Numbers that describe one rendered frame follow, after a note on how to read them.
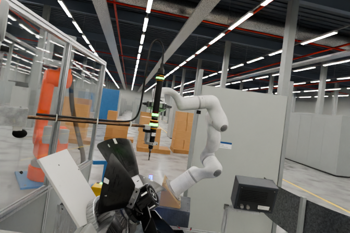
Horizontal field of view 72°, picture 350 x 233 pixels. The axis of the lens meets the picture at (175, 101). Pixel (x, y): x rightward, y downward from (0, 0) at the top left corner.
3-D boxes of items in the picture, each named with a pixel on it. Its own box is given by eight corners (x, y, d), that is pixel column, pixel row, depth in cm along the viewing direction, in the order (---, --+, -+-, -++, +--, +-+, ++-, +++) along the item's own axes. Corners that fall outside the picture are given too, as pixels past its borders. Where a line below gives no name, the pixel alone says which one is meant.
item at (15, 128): (11, 138, 90) (13, 125, 90) (11, 136, 93) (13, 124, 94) (26, 139, 93) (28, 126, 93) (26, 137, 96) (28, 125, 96)
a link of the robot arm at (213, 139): (205, 174, 185) (197, 161, 199) (219, 171, 188) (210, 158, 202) (212, 118, 163) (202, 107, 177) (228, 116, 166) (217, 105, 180)
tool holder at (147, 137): (145, 145, 121) (147, 125, 121) (138, 142, 127) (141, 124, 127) (160, 145, 126) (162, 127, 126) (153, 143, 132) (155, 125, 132)
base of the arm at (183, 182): (165, 176, 197) (184, 163, 197) (179, 194, 198) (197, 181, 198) (165, 184, 178) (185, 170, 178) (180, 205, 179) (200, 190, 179)
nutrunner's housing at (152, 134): (149, 149, 124) (161, 62, 125) (145, 147, 127) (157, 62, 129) (155, 149, 126) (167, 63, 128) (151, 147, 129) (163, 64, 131)
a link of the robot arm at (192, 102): (199, 84, 156) (153, 87, 147) (201, 108, 156) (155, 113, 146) (194, 86, 165) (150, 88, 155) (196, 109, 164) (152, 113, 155)
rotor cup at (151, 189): (122, 207, 107) (147, 191, 108) (124, 188, 121) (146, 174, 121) (140, 228, 111) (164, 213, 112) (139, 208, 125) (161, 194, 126)
